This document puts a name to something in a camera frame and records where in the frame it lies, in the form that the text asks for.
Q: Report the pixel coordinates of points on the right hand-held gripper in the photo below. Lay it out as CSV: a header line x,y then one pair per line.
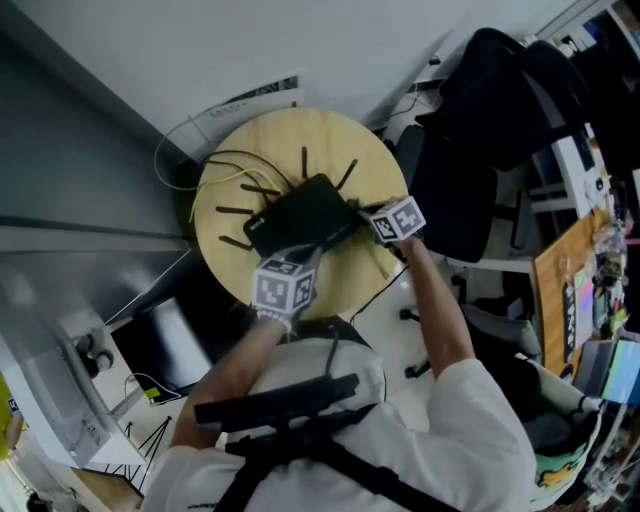
x,y
397,220

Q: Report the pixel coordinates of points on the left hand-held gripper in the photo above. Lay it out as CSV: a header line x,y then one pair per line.
x,y
272,290

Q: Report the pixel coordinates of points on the black router with antennas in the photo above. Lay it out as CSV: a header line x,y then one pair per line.
x,y
300,215

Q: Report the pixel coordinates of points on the person's left forearm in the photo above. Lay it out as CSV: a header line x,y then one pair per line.
x,y
225,380

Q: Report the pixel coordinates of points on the person's right forearm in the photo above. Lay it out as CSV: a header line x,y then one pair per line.
x,y
440,320

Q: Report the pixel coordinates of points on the black office chair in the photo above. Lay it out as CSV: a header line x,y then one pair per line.
x,y
500,390
450,210

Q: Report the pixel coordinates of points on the round wooden side table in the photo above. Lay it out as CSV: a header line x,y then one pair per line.
x,y
325,145

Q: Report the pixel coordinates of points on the black chest harness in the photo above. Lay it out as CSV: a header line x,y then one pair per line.
x,y
280,400

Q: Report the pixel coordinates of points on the black case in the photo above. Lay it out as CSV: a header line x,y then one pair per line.
x,y
160,340

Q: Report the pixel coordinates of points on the wooden desk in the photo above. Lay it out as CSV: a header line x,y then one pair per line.
x,y
550,300

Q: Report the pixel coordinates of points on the yellow tag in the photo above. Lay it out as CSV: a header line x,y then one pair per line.
x,y
152,394

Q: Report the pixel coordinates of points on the person's white shirt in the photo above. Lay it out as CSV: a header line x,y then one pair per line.
x,y
465,440

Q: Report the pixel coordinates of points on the grey door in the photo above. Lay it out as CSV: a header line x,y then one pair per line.
x,y
75,175

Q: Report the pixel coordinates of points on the white printer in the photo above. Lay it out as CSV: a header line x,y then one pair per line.
x,y
55,395

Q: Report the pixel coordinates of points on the grey laptop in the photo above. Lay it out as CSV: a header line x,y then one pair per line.
x,y
622,372

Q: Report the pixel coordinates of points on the wooden board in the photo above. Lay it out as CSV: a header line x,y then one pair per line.
x,y
110,492

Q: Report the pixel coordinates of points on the colourful patterned plush toy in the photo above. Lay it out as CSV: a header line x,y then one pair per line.
x,y
560,475

